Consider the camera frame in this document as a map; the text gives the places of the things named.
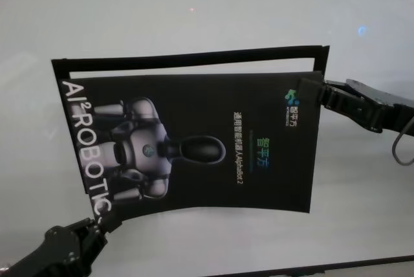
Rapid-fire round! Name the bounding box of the black robot print poster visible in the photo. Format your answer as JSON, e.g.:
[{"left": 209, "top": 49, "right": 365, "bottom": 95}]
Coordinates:
[{"left": 60, "top": 70, "right": 325, "bottom": 226}]

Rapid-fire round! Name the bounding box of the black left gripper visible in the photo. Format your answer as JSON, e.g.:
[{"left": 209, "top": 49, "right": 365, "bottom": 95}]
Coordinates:
[{"left": 0, "top": 214, "right": 124, "bottom": 277}]

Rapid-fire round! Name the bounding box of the black tape frame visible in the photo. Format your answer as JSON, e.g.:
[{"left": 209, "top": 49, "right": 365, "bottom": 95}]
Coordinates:
[{"left": 50, "top": 45, "right": 331, "bottom": 197}]

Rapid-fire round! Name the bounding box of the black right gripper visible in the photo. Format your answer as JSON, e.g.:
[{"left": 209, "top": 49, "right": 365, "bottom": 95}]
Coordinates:
[{"left": 297, "top": 76, "right": 414, "bottom": 135}]

